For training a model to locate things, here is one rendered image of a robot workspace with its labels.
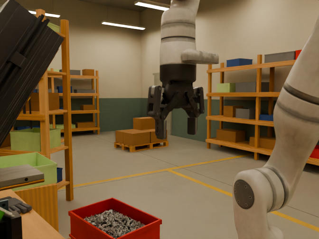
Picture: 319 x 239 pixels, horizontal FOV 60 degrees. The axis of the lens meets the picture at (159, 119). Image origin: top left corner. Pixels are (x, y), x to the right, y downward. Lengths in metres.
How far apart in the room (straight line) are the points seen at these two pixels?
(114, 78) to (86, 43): 1.59
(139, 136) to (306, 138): 6.36
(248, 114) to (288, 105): 5.76
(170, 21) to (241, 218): 0.42
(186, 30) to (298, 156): 0.32
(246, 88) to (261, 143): 1.24
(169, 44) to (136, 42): 10.70
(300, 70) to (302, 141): 0.12
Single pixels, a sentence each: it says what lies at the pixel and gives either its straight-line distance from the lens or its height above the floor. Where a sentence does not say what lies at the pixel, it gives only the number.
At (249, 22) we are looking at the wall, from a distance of 7.25.
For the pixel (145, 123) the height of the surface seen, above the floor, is 0.61.
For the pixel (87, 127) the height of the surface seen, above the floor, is 0.27.
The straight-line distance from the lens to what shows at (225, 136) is 6.85.
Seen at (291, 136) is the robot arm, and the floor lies 1.31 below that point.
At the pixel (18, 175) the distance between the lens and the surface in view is 0.98.
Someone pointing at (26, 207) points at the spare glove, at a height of 0.92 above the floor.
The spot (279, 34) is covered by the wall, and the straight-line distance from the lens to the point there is 6.69.
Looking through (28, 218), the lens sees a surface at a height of 0.90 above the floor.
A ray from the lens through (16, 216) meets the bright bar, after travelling 1.00.
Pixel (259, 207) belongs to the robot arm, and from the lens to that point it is 0.59.
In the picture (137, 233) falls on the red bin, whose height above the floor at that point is 0.91.
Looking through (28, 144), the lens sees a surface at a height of 0.81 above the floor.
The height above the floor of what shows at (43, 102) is 1.29.
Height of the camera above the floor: 1.38
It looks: 5 degrees down
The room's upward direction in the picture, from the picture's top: straight up
